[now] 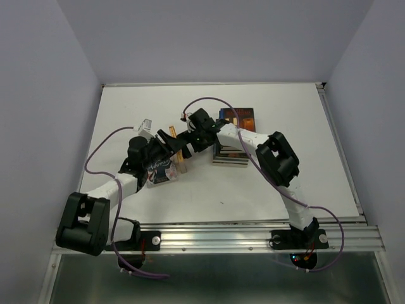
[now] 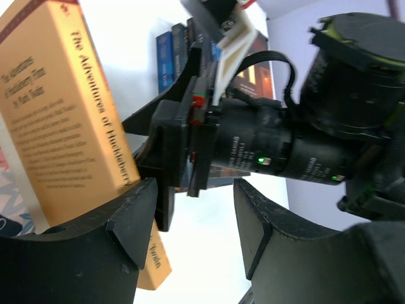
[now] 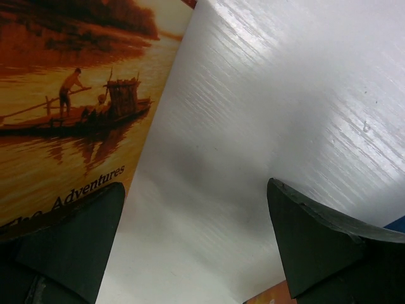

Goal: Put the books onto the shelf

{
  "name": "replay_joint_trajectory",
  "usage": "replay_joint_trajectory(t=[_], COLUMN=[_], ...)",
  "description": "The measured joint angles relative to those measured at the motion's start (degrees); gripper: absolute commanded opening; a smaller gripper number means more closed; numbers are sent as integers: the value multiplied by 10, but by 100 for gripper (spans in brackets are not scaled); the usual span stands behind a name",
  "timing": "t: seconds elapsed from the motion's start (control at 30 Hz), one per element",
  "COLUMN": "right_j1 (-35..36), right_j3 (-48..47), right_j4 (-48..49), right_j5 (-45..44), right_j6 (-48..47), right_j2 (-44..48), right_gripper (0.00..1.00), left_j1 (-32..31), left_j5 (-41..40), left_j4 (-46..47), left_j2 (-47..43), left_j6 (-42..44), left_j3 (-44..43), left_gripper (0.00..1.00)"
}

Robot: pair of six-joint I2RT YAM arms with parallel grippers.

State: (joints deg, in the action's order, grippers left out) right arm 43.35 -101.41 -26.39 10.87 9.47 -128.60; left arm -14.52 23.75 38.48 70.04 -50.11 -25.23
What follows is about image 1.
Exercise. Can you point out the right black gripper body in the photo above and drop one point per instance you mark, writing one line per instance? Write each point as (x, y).
(200, 144)

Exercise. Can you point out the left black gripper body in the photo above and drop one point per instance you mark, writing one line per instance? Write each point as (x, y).
(156, 151)

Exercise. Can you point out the orange Huckleberry Finn book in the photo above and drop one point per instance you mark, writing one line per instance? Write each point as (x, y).
(179, 156)

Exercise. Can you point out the floral cover white book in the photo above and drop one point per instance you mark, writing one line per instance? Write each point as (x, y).
(161, 172)

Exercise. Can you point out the Tale of Two Cities book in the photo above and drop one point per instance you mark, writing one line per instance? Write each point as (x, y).
(231, 157)

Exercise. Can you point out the Three Days to See book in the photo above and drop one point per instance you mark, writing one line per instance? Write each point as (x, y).
(231, 160)

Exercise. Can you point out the dark red orange book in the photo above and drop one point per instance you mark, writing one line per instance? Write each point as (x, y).
(245, 118)

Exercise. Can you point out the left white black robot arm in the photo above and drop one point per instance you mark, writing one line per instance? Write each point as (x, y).
(84, 226)

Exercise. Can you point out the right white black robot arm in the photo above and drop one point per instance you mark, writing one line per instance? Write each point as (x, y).
(276, 161)

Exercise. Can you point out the white table board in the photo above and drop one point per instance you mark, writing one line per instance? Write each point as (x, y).
(207, 193)

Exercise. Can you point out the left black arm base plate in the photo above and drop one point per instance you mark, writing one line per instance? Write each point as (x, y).
(141, 241)

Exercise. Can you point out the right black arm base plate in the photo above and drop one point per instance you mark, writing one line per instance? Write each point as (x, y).
(290, 240)

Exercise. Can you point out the aluminium front rail frame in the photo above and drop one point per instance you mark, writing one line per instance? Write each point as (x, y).
(231, 262)

